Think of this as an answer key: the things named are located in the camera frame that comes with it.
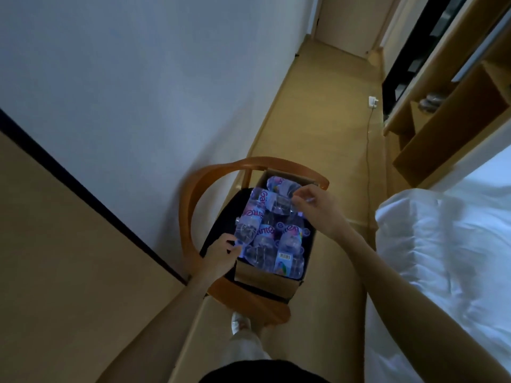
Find white bed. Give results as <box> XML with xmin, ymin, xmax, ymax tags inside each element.
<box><xmin>365</xmin><ymin>145</ymin><xmax>511</xmax><ymax>383</ymax></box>

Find person's right hand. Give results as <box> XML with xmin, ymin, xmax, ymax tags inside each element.
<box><xmin>291</xmin><ymin>184</ymin><xmax>354</xmax><ymax>242</ymax></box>

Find pile of water bottles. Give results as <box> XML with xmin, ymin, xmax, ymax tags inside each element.
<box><xmin>233</xmin><ymin>175</ymin><xmax>306</xmax><ymax>280</ymax></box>

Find wooden wall panel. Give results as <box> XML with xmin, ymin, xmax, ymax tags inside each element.
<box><xmin>0</xmin><ymin>109</ymin><xmax>188</xmax><ymax>383</ymax></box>

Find wooden door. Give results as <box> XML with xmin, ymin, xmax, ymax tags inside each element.
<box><xmin>313</xmin><ymin>0</ymin><xmax>400</xmax><ymax>59</ymax></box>

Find person's right forearm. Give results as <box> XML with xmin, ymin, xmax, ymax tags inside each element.
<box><xmin>339</xmin><ymin>231</ymin><xmax>511</xmax><ymax>383</ymax></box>

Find wooden chair curved backrest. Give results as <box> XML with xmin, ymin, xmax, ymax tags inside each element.
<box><xmin>178</xmin><ymin>156</ymin><xmax>330</xmax><ymax>328</ymax></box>

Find white power adapter with cable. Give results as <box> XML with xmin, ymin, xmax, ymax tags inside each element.
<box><xmin>364</xmin><ymin>96</ymin><xmax>379</xmax><ymax>236</ymax></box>

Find person's white shoe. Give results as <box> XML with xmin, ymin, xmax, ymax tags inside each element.
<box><xmin>231</xmin><ymin>312</ymin><xmax>251</xmax><ymax>336</ymax></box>

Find brown cardboard box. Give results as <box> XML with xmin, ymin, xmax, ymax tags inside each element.
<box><xmin>233</xmin><ymin>168</ymin><xmax>318</xmax><ymax>304</ymax></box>

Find person's black shirt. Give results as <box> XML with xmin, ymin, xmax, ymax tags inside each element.
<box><xmin>197</xmin><ymin>359</ymin><xmax>332</xmax><ymax>383</ymax></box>

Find grey slippers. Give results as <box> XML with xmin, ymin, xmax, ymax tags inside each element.
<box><xmin>418</xmin><ymin>91</ymin><xmax>446</xmax><ymax>113</ymax></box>

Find wooden open wardrobe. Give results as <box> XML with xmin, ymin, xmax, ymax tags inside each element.
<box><xmin>381</xmin><ymin>0</ymin><xmax>511</xmax><ymax>190</ymax></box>

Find person's left forearm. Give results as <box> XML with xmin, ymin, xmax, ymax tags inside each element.
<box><xmin>95</xmin><ymin>271</ymin><xmax>216</xmax><ymax>383</ymax></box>

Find person's left hand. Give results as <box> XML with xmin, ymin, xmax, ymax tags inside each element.
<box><xmin>199</xmin><ymin>233</ymin><xmax>243</xmax><ymax>285</ymax></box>

